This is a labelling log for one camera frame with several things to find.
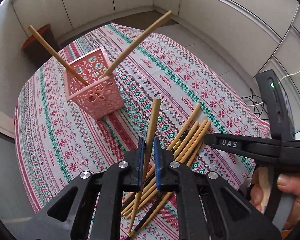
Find person's right hand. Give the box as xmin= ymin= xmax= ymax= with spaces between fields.
xmin=249 ymin=166 xmax=300 ymax=230

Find wooden chopstick on table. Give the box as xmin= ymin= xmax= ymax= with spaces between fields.
xmin=122 ymin=119 xmax=209 ymax=217
xmin=122 ymin=103 xmax=201 ymax=204
xmin=126 ymin=120 xmax=211 ymax=218
xmin=121 ymin=121 xmax=199 ymax=216

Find white cable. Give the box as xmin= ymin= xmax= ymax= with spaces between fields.
xmin=247 ymin=61 xmax=300 ymax=107

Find black cable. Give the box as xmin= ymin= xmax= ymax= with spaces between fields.
xmin=240 ymin=87 xmax=269 ymax=121

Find dark bin with red liner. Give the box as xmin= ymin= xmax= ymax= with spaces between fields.
xmin=21 ymin=23 xmax=61 ymax=61

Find patterned red green tablecloth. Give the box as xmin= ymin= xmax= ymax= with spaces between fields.
xmin=13 ymin=23 xmax=271 ymax=240

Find pink perforated plastic basket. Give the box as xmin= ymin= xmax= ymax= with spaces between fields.
xmin=64 ymin=47 xmax=124 ymax=120

